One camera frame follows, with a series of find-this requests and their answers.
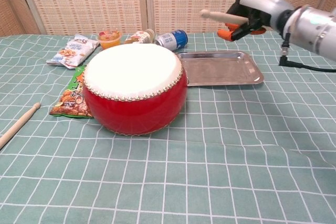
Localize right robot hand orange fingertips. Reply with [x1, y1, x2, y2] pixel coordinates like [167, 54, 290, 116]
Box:
[217, 0, 295, 42]

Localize wooden drumstick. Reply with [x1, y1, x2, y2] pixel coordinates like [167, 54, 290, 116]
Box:
[0, 102, 41, 150]
[199, 9, 249, 25]

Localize red drum white skin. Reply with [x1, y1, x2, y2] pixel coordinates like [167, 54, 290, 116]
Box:
[82, 43, 189, 136]

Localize stainless steel rectangular tray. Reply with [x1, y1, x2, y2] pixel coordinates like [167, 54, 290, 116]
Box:
[175, 50, 265, 87]

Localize blue and silver drink can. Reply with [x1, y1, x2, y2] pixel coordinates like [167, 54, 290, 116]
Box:
[154, 29, 189, 52]

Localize orange jelly cup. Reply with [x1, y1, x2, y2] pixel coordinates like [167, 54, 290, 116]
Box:
[98, 29, 123, 50]

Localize green checked tablecloth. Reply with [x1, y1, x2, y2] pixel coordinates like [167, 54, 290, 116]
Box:
[0, 31, 336, 224]

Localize white snack bag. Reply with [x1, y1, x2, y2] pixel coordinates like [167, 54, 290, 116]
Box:
[46, 34, 100, 70]

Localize green snack bag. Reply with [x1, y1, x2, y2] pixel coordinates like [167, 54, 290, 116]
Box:
[49, 65, 94, 119]

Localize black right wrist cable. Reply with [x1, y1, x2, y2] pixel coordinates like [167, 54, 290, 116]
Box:
[278, 33, 336, 72]

